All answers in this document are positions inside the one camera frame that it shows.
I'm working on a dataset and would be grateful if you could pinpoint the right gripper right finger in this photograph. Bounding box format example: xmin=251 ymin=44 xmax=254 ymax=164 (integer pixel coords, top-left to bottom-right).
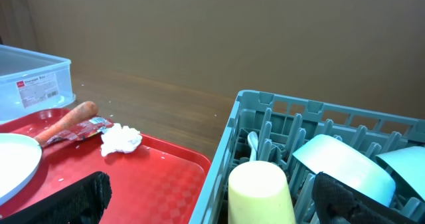
xmin=311 ymin=172 xmax=424 ymax=224

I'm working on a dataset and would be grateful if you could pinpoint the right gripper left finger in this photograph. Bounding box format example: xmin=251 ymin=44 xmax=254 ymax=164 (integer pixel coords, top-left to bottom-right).
xmin=1 ymin=171 xmax=112 ymax=224

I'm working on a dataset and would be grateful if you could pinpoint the light blue bowl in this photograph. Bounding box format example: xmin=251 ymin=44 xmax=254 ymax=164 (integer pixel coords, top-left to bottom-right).
xmin=293 ymin=134 xmax=396 ymax=207

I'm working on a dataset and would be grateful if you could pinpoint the yellow plastic cup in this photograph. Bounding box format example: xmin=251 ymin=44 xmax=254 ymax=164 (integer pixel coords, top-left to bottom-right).
xmin=228 ymin=161 xmax=296 ymax=224

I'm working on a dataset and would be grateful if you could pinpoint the green bowl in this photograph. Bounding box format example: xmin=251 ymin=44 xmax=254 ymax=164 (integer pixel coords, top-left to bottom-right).
xmin=376 ymin=146 xmax=424 ymax=200

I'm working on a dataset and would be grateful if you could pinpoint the white plastic spoon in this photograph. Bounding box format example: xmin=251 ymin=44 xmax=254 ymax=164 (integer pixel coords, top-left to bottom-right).
xmin=247 ymin=132 xmax=258 ymax=161

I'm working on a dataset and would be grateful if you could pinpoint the grey dishwasher rack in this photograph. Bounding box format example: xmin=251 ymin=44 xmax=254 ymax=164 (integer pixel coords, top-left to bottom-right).
xmin=189 ymin=90 xmax=424 ymax=224

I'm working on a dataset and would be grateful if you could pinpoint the crumpled white tissue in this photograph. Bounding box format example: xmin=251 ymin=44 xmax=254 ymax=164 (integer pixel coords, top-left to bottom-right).
xmin=100 ymin=123 xmax=143 ymax=157

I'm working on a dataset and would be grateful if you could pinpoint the red plastic serving tray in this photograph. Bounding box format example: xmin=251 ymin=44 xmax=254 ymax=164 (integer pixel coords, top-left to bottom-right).
xmin=0 ymin=108 xmax=212 ymax=224

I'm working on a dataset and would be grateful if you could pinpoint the light blue plate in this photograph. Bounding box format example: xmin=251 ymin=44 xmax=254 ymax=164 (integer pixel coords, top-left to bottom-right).
xmin=1 ymin=133 xmax=43 ymax=205

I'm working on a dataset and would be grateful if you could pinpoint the red snack wrapper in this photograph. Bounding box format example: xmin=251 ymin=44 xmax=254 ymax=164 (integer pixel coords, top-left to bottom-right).
xmin=44 ymin=116 xmax=114 ymax=146

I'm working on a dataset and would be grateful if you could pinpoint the orange carrot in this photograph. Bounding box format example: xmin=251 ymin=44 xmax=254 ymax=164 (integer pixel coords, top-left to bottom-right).
xmin=34 ymin=101 xmax=98 ymax=146

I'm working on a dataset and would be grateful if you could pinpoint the clear plastic storage bin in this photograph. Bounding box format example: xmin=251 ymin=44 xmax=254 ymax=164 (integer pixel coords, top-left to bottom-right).
xmin=1 ymin=45 xmax=76 ymax=124

